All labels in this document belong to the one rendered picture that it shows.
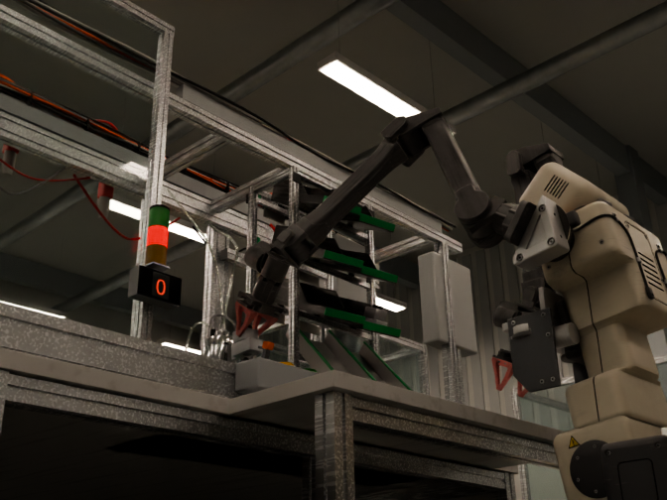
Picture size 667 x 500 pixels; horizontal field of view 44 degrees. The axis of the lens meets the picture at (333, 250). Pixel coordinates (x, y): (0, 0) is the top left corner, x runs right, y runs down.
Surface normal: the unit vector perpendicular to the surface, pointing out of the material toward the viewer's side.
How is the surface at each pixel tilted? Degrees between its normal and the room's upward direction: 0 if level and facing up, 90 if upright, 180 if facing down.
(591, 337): 90
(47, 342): 90
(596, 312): 90
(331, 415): 90
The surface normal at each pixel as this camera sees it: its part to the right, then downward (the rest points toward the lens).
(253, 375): -0.67, -0.29
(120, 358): 0.74, -0.29
